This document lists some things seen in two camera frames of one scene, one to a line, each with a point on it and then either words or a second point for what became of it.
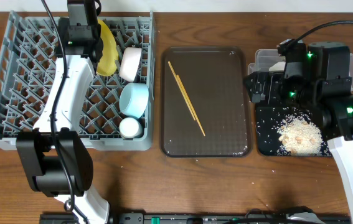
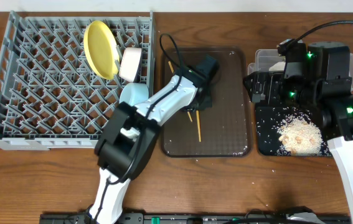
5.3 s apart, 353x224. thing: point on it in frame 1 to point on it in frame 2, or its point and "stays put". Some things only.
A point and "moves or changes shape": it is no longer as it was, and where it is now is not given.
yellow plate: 108,58 stays put
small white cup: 129,129 stays put
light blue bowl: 134,99 stays put
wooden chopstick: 188,99 moves or changes shape
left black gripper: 78,7 to 202,98
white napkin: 279,66 stays put
